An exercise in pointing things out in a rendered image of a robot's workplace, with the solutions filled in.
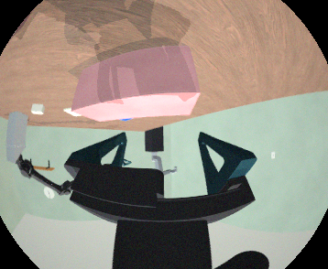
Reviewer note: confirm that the cream flat rectangular pad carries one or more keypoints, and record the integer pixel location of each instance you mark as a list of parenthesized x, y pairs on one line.
[(68, 110)]

